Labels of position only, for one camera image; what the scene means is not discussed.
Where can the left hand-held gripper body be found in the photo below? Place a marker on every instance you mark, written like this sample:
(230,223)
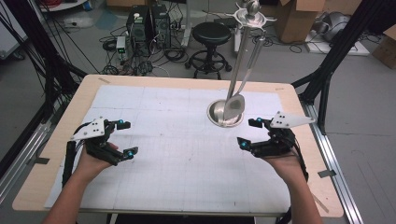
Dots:
(91,129)

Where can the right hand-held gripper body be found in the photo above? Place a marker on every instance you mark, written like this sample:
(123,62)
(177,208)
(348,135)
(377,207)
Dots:
(289,120)

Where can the steel spatula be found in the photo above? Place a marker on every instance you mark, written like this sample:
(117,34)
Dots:
(234,107)

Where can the steel utensil rack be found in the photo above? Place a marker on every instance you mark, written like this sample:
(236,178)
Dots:
(218,116)

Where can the person's left hand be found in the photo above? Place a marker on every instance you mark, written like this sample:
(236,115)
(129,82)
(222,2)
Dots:
(88,169)

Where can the person's right hand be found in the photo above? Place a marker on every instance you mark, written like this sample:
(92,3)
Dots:
(289,169)

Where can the white grid mat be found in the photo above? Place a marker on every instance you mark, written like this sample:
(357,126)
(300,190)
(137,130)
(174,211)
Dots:
(186,155)

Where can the grey tape piece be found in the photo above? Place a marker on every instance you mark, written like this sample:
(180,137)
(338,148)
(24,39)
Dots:
(327,173)
(41,160)

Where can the small grey device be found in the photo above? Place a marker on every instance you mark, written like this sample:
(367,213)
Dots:
(120,45)

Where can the thin wooden strip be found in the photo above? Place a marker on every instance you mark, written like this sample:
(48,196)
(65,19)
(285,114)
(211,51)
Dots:
(320,203)

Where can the white flat board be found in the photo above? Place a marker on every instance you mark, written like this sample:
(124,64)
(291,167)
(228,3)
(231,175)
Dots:
(355,49)

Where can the black computer tower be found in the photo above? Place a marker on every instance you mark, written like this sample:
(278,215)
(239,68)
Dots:
(138,28)
(162,25)

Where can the large open cardboard box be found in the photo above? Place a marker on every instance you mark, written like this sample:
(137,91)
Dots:
(295,21)

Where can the black round stool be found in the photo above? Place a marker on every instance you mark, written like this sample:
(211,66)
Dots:
(211,34)

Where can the grey rounded machine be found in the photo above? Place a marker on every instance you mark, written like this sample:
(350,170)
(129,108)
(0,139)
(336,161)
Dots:
(334,25)

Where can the white stand pole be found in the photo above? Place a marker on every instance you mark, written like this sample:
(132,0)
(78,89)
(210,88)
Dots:
(186,25)

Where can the small cardboard box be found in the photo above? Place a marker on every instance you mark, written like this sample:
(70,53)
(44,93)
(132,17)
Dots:
(386,46)

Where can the aluminium rail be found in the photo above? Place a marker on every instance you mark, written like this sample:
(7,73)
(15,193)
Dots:
(336,174)
(21,155)

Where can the black metal frame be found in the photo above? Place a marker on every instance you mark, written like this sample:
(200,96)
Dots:
(330,62)
(46,62)

